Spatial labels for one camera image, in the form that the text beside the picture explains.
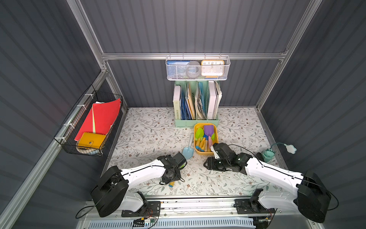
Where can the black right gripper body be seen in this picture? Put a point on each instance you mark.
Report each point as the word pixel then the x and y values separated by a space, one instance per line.
pixel 213 163

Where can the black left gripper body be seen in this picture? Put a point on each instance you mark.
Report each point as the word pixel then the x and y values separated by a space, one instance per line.
pixel 179 160

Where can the purple shovel pink handle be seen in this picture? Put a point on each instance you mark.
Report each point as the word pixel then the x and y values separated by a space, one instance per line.
pixel 208 132

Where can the light green trowel wooden handle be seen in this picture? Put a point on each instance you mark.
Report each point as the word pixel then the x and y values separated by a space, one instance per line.
pixel 199 139

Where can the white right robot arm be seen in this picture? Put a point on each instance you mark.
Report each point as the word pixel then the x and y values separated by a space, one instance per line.
pixel 301 192

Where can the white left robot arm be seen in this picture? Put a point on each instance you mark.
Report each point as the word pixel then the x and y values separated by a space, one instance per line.
pixel 112 191

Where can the light blue toy shovel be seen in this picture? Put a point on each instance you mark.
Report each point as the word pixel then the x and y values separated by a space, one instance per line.
pixel 188 151

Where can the yellow plastic storage box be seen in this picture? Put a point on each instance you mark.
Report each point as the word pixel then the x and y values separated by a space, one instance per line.
pixel 214 138

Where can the blue box in basket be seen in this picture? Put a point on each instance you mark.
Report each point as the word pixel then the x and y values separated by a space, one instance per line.
pixel 176 69

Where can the floral patterned table mat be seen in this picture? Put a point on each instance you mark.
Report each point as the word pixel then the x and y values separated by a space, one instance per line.
pixel 148 133

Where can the mint green small cup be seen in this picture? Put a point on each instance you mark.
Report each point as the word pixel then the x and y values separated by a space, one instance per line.
pixel 268 155

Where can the white binder in organizer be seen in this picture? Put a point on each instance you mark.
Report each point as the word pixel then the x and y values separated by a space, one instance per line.
pixel 212 96

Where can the white book in organizer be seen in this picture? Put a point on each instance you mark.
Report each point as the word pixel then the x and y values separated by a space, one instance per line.
pixel 177 102

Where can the mint green file organizer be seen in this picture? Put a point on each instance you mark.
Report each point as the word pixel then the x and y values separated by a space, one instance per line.
pixel 192 123

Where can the red paper folder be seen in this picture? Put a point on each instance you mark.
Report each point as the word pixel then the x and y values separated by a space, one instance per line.
pixel 100 118

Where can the yellow wallet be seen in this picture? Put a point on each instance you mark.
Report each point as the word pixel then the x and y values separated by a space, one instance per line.
pixel 91 140

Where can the yellow alarm clock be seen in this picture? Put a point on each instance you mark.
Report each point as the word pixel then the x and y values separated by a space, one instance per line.
pixel 212 68

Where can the grey tape roll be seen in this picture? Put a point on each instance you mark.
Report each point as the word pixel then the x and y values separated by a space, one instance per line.
pixel 193 69

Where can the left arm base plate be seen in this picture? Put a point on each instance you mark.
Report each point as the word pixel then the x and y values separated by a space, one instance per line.
pixel 148 209

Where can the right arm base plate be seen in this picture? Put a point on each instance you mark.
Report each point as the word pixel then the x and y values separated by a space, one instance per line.
pixel 245 206

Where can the black wire wall basket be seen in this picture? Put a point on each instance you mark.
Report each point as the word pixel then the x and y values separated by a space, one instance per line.
pixel 73 123

